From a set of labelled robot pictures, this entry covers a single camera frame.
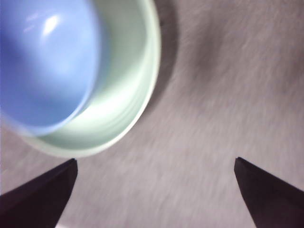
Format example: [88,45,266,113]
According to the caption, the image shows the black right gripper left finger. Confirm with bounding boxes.
[0,158,78,228]

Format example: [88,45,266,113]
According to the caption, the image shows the blue bowl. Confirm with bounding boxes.
[0,0,103,138]

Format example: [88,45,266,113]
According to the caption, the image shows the green plate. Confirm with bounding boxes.
[20,0,162,159]

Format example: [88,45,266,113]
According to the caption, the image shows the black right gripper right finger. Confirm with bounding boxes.
[233,156,304,228]

